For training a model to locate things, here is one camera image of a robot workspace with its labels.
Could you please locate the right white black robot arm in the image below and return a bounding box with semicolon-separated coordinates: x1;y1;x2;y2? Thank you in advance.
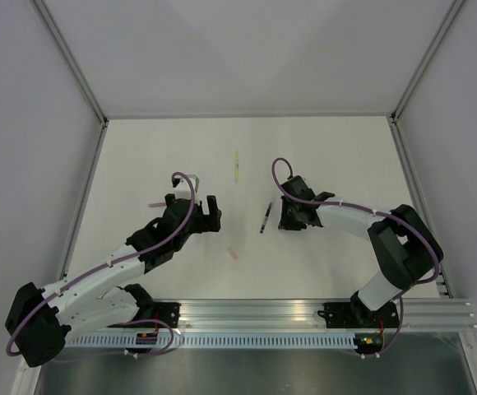
279;175;444;328

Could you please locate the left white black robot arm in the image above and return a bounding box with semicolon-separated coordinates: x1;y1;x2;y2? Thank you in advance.
5;193;222;368

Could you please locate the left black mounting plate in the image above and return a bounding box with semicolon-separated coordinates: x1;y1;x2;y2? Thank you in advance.
152;302;181;328

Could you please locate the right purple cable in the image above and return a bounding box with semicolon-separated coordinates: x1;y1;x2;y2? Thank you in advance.
271;156;445;359

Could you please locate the left aluminium frame post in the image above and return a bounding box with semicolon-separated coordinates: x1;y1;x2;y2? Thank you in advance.
30;0;108;127

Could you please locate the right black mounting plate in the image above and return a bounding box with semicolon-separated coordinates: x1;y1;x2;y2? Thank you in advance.
317;302;400;329

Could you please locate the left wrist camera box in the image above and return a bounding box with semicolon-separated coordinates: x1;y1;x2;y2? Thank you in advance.
188;174;200;193

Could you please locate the right aluminium frame post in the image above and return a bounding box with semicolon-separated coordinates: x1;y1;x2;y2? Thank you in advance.
389;0;467;124

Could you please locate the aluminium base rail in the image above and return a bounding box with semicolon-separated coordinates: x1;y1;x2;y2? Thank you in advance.
178;299;477;332

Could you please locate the black mounting plate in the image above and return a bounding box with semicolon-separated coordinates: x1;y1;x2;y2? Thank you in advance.
317;302;400;329
152;302;181;328

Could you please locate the aluminium frame post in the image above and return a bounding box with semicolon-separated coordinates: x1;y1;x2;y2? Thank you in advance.
30;0;108;127
389;0;467;124

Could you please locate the purple ink pen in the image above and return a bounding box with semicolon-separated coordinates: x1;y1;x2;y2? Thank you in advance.
259;202;273;235

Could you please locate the yellow highlighter pen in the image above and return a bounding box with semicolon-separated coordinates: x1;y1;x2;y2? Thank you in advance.
234;150;240;184

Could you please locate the white slotted cable duct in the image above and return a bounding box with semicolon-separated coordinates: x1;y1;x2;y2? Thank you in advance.
68;330;356;350

